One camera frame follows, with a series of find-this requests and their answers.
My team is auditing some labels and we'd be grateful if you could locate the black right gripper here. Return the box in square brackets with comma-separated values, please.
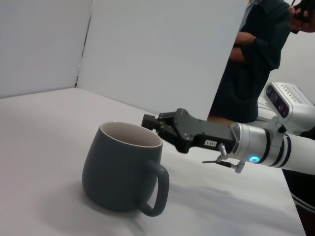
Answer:
[141, 108, 237, 154]

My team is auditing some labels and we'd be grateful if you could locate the bystander bare forearm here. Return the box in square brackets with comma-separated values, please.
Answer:
[228, 31, 257, 64]

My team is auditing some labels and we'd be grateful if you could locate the grey ceramic mug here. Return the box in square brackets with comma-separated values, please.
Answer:
[81, 120, 170, 217]

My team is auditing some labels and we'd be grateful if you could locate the right gripper cable with plug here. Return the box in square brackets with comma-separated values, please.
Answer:
[202, 143, 246, 174]

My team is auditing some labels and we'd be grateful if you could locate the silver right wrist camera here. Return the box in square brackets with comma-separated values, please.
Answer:
[264, 82, 315, 135]

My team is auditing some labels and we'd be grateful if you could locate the person in dark green shirt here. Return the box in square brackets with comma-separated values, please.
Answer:
[208, 0, 315, 124]

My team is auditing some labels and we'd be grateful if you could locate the bystander bare hand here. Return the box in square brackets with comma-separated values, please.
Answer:
[287, 4, 315, 34]

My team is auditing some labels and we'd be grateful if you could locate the dark phone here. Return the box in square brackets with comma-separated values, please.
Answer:
[292, 0, 315, 22]

